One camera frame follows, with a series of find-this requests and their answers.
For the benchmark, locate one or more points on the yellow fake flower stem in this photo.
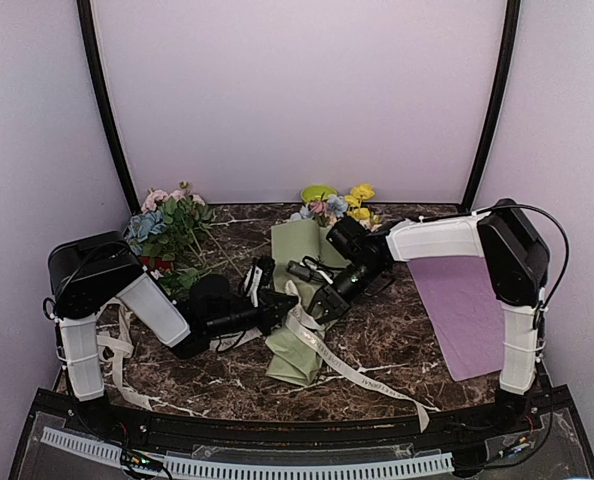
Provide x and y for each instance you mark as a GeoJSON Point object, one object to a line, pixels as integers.
{"type": "Point", "coordinates": [356, 200]}

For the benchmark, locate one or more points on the blue fake flower stem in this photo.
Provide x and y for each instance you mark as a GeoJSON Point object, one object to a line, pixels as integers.
{"type": "Point", "coordinates": [324, 211]}

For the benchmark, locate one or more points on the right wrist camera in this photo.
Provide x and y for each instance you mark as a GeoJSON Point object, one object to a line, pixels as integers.
{"type": "Point", "coordinates": [310, 270]}

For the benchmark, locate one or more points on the right black frame post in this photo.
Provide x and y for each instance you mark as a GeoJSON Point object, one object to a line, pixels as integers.
{"type": "Point", "coordinates": [497, 93]}

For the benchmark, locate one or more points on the pink fake flower bunch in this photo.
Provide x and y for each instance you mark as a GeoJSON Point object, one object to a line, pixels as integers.
{"type": "Point", "coordinates": [187, 250]}

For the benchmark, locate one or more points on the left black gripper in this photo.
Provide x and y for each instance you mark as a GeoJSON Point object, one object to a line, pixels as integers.
{"type": "Point", "coordinates": [277, 310]}

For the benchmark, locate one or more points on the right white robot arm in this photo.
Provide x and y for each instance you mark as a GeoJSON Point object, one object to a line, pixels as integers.
{"type": "Point", "coordinates": [516, 256]}

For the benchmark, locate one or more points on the blue fake flower on table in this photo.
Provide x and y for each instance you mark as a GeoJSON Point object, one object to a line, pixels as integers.
{"type": "Point", "coordinates": [141, 227]}

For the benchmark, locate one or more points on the left black frame post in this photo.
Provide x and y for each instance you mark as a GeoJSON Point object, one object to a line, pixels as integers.
{"type": "Point", "coordinates": [101, 94]}

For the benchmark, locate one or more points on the peach and green wrapping paper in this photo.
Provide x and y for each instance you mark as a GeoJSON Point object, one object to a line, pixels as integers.
{"type": "Point", "coordinates": [293, 241]}

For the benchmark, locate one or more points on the black front rail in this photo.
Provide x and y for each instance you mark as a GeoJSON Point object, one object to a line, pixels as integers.
{"type": "Point", "coordinates": [554, 426]}

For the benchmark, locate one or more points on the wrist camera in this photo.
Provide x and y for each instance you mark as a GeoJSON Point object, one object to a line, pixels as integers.
{"type": "Point", "coordinates": [258, 277]}
{"type": "Point", "coordinates": [310, 270]}

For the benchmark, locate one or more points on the cream printed ribbon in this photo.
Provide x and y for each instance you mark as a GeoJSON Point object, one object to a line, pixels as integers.
{"type": "Point", "coordinates": [327, 350]}

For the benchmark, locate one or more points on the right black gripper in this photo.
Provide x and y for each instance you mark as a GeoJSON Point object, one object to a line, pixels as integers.
{"type": "Point", "coordinates": [335, 302]}

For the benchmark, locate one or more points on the purple wrapping paper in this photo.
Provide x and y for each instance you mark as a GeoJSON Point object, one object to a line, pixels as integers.
{"type": "Point", "coordinates": [465, 315]}

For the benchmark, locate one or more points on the black frame post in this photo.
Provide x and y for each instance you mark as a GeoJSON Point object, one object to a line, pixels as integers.
{"type": "Point", "coordinates": [497, 93]}
{"type": "Point", "coordinates": [101, 94]}

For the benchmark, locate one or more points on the green plastic bowl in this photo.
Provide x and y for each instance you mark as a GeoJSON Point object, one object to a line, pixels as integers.
{"type": "Point", "coordinates": [317, 193]}

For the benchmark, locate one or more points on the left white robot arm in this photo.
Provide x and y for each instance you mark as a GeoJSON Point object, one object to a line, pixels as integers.
{"type": "Point", "coordinates": [87, 273]}

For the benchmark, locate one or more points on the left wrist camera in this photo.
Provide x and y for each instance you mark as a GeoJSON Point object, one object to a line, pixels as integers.
{"type": "Point", "coordinates": [258, 277]}

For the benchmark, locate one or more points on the white slotted cable duct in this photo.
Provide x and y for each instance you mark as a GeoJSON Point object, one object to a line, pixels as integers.
{"type": "Point", "coordinates": [188, 468]}

